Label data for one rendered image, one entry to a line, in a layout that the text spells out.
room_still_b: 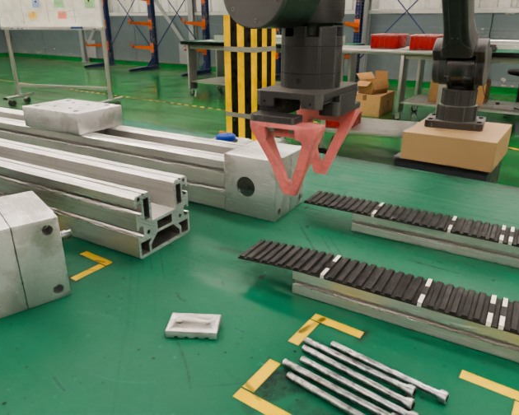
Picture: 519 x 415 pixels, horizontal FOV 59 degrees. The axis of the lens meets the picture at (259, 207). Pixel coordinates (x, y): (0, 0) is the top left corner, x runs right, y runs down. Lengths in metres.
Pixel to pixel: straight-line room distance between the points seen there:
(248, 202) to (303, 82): 0.31
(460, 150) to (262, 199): 0.49
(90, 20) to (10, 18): 1.14
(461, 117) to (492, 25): 7.15
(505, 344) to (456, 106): 0.70
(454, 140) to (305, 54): 0.64
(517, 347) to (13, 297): 0.49
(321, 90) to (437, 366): 0.26
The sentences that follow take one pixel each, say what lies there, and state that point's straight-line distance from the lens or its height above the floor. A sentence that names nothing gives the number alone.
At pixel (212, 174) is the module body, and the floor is 0.84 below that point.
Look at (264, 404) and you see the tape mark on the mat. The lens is 0.40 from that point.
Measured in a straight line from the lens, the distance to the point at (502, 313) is 0.49.
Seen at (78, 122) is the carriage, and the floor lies 0.89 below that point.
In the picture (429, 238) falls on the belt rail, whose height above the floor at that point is 0.79.
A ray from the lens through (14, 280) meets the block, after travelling 0.53.
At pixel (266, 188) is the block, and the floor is 0.83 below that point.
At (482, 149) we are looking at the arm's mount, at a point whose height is 0.82.
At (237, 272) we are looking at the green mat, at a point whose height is 0.78.
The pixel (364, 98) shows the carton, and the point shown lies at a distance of 5.74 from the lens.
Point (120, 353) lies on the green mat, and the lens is 0.46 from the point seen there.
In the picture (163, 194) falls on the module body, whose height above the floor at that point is 0.84.
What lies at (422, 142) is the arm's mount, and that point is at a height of 0.82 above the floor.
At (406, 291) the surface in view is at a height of 0.81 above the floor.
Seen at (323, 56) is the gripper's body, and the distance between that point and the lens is 0.43.
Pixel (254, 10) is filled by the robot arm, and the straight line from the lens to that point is 0.38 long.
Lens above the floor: 1.06
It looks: 22 degrees down
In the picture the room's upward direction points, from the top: straight up
